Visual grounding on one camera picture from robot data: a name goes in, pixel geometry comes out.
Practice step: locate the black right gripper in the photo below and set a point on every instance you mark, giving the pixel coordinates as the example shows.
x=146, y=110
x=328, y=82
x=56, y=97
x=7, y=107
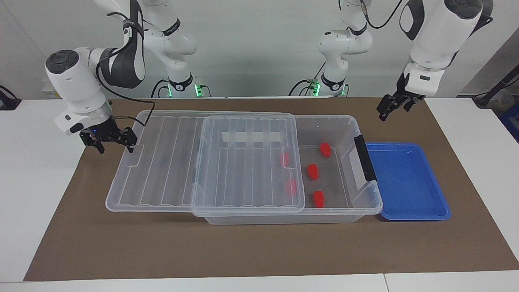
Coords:
x=101, y=129

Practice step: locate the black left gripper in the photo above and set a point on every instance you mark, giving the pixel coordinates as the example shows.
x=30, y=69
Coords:
x=405, y=95

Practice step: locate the clear ribbed plastic lid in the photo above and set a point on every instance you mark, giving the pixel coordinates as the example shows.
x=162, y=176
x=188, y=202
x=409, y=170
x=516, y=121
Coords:
x=162, y=162

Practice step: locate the red block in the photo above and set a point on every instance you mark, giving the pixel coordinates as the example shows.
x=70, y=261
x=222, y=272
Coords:
x=312, y=171
x=284, y=159
x=324, y=149
x=318, y=199
x=290, y=187

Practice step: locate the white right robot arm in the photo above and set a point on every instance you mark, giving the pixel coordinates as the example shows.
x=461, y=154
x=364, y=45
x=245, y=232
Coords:
x=73, y=81

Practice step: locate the blue plastic tray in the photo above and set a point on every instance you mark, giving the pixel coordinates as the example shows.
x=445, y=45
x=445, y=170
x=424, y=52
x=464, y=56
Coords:
x=405, y=190

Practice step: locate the white base connector box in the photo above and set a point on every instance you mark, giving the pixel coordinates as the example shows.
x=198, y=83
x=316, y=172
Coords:
x=201, y=89
x=313, y=88

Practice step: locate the clear plastic storage box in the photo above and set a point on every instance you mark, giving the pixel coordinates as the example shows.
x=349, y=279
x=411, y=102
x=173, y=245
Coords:
x=336, y=178

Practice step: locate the black stand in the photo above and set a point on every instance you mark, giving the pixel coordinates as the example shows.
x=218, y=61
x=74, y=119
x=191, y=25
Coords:
x=492, y=91

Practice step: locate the black clamp object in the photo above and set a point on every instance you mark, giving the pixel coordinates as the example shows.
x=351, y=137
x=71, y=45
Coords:
x=8, y=101

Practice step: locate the blue crate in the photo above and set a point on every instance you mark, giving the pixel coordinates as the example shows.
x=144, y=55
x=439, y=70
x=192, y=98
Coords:
x=511, y=121

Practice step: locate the brown table mat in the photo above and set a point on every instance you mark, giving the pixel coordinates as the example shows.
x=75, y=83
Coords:
x=259, y=251

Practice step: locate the white wall power outlet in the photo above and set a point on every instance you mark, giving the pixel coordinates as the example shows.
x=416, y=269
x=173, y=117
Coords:
x=49, y=91

